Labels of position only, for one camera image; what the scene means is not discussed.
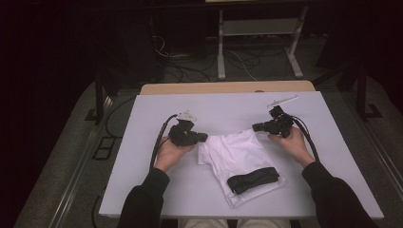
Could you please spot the wooden table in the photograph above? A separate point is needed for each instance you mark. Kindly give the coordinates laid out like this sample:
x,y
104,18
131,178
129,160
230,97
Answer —
x,y
196,87

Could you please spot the metal floor rail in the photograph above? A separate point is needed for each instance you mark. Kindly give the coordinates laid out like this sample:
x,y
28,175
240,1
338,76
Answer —
x,y
377,142
76,171

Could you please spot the person's left hand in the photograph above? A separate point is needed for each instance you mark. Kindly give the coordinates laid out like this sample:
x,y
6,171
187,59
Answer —
x,y
168,155

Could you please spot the person's right hand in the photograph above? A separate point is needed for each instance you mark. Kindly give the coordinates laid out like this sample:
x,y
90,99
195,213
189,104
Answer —
x,y
294,145

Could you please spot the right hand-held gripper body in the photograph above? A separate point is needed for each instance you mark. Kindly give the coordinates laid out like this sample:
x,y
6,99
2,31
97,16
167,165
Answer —
x,y
282,125

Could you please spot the white metal stand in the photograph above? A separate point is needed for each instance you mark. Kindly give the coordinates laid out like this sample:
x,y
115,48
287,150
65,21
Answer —
x,y
259,27

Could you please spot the black metal stand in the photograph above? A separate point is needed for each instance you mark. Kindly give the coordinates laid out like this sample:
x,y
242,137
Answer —
x,y
362,95
99,95

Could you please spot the person's right leg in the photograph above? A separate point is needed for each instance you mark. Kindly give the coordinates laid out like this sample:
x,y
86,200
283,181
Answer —
x,y
263,224

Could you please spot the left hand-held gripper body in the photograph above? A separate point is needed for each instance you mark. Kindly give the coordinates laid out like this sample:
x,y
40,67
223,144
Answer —
x,y
182,134

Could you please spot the white boxer briefs black waistband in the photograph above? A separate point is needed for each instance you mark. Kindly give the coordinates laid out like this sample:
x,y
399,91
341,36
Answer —
x,y
234,155

